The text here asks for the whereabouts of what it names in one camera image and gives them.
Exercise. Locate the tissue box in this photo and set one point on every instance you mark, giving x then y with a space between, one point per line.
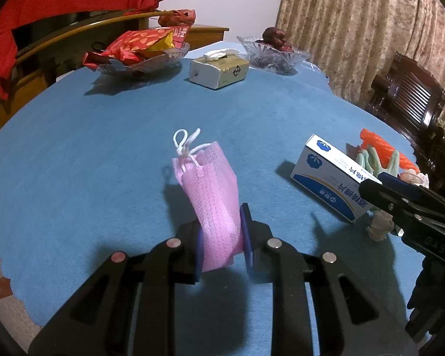
222 70

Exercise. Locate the small red white packet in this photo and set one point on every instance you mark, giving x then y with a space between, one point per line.
181 34

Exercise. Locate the glass dish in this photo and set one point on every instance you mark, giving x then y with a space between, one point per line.
152 65

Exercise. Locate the pink mesh bag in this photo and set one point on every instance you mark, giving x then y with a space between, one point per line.
211 193

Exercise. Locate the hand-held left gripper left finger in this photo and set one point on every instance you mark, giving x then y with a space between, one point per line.
199 257

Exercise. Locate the orange bubble wrap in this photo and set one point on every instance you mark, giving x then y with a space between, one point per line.
378 142

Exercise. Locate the dark wooden side table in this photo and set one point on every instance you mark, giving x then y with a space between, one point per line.
439 170

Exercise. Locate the white and blue box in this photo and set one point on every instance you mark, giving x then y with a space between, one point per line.
326 178

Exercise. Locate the dark wooden chair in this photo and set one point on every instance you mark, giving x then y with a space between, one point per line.
411 92

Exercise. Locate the red patterned snack packet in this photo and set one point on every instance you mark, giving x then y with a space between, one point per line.
133 40

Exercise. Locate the green plastic tool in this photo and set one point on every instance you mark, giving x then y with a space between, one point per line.
371 159

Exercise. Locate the red crumpled plastic bag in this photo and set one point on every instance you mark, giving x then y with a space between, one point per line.
176 16

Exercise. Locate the pile of dark red fruit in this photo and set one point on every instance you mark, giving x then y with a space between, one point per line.
276 37

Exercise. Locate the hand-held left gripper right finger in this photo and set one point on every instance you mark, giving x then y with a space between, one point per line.
246 239

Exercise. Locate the glass bowl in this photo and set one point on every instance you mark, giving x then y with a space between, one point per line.
282 59

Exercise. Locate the wooden chair back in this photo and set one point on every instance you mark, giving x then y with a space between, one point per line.
40 50

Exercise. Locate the beige patterned curtain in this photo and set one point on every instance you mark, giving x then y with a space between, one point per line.
356 26

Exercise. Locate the brown wooden cabinet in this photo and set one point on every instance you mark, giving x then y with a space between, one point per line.
206 35

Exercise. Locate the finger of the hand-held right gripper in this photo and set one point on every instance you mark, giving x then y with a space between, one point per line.
404 187
378 194

